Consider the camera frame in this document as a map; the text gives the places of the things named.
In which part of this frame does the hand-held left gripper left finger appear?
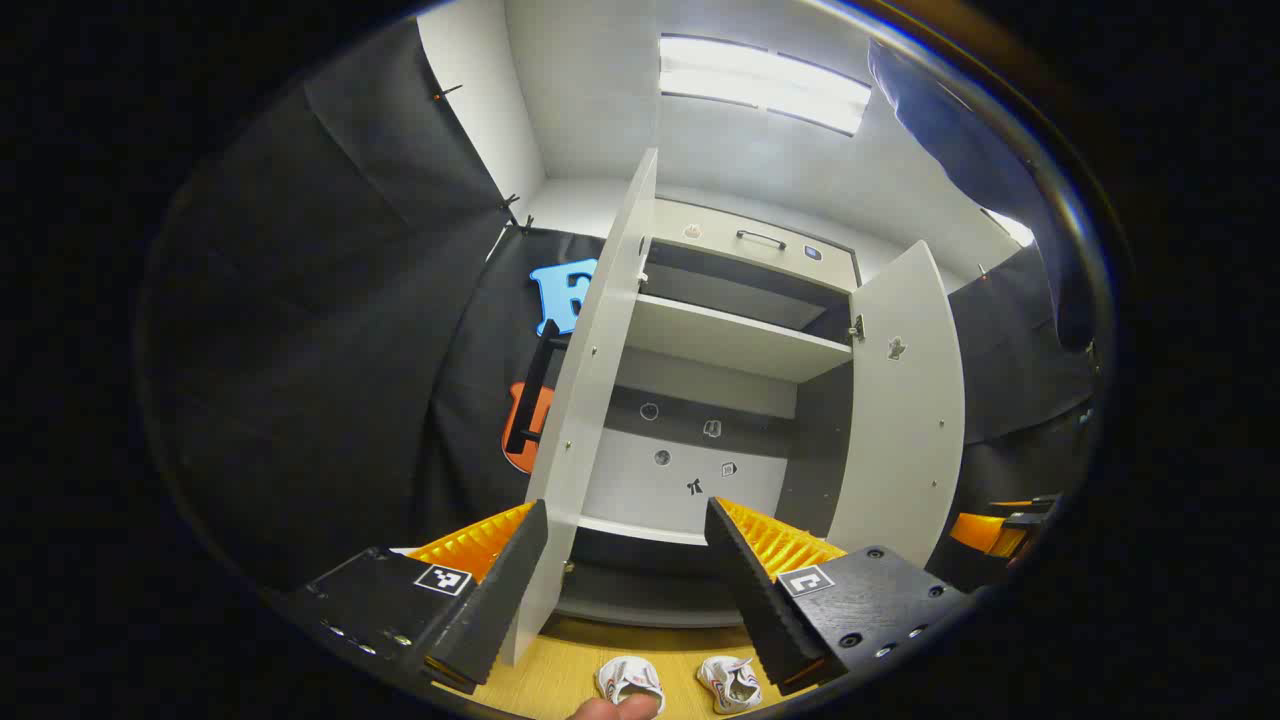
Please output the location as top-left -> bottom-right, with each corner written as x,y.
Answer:
265,500 -> 549,698

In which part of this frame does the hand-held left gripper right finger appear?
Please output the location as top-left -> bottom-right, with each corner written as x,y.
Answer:
705,497 -> 976,698

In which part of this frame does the white canvas shoe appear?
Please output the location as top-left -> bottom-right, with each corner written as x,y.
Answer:
697,655 -> 763,714
597,656 -> 666,716

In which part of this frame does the white cabinet door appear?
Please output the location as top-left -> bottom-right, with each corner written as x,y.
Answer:
828,240 -> 966,571
500,148 -> 659,666

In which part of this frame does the white shoe cabinet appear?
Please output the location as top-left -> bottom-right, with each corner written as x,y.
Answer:
555,197 -> 863,629

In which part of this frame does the small ceiling light panel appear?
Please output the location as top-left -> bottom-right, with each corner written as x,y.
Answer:
985,207 -> 1036,248

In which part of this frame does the black backdrop cloth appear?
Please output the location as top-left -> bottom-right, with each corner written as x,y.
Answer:
140,20 -> 1101,591

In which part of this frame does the large ceiling light panel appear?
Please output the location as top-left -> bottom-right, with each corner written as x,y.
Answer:
658,33 -> 873,137

